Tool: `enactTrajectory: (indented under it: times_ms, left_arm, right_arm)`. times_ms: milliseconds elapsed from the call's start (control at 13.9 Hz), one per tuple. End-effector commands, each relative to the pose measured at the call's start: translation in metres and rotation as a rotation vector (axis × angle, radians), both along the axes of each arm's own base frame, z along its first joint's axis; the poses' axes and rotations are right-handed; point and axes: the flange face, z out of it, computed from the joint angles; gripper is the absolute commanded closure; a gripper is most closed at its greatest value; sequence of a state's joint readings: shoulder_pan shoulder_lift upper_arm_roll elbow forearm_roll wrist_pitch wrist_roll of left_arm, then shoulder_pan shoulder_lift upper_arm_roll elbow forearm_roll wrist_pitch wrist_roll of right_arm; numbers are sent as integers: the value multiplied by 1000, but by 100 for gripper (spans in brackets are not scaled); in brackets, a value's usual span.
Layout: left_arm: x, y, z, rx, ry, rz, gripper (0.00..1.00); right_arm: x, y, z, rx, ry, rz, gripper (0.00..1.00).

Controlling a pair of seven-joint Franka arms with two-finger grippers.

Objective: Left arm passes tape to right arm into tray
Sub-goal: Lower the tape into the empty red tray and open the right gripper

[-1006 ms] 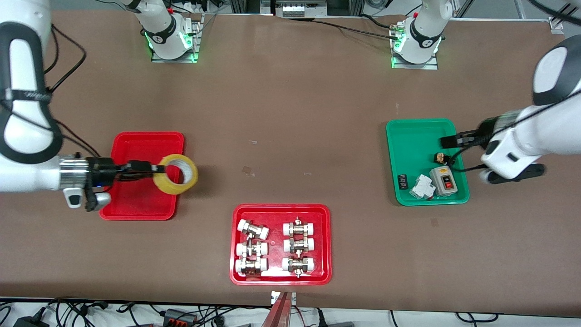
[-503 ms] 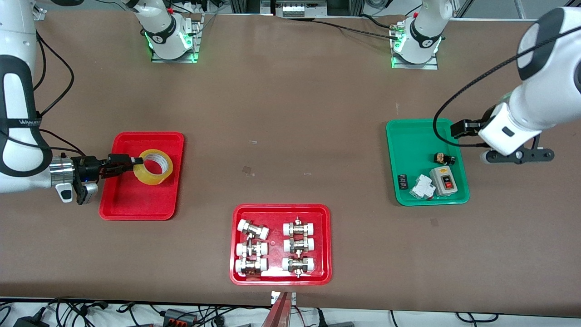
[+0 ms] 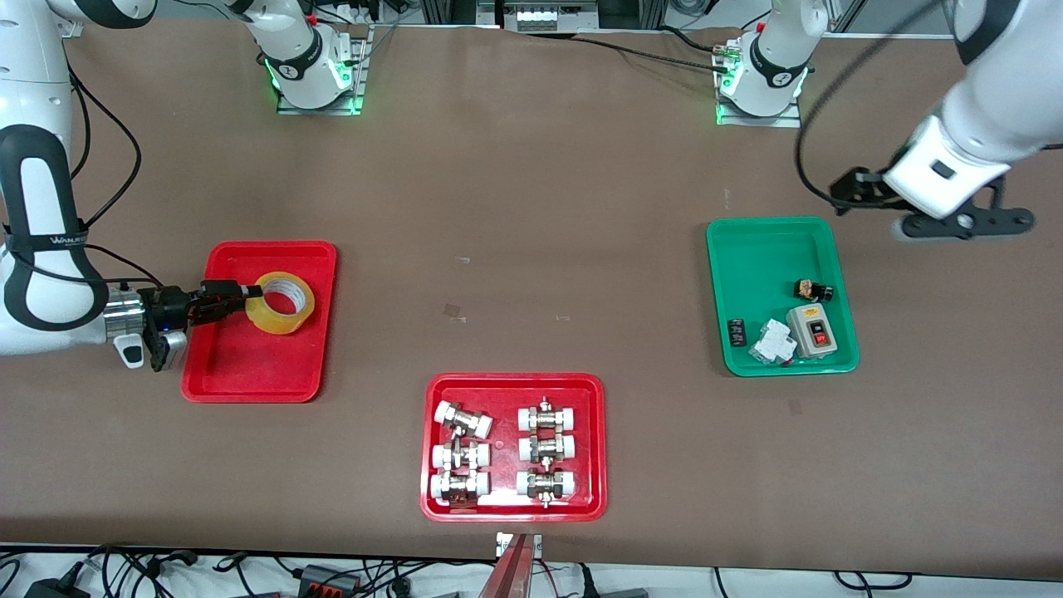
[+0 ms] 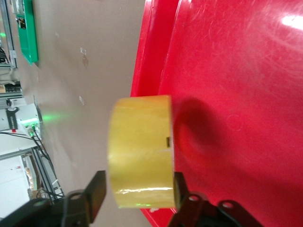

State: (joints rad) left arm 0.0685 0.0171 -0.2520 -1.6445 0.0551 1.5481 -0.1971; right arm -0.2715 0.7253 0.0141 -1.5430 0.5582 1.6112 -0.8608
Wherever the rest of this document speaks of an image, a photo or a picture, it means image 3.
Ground yellow tape roll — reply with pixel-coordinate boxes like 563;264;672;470
245;271;316;336

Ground empty red plastic tray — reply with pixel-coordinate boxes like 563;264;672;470
181;241;338;404

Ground green plastic tray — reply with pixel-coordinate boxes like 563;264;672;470
706;216;860;377

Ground red tray with fittings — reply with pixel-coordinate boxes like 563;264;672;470
419;372;608;522

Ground white circuit breaker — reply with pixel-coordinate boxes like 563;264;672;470
749;319;796;366

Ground white metal pipe fitting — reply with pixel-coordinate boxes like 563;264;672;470
517;397;578;433
431;442;491;471
517;432;576;463
429;471;491;505
516;468;578;508
434;401;493;439

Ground black orange power adapter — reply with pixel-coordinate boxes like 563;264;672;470
297;565;363;596

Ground white power strip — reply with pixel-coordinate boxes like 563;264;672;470
498;0;600;34

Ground grey switch box red button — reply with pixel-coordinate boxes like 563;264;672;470
785;304;838;360

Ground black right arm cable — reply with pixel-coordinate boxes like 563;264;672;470
62;71;167;292

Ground short black table cable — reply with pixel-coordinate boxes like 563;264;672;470
660;23;744;56

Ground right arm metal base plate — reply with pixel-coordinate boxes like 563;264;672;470
277;25;371;115

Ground long black table cable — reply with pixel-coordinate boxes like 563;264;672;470
571;35;732;71

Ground red aluminium bar with mount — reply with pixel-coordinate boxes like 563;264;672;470
478;532;545;598

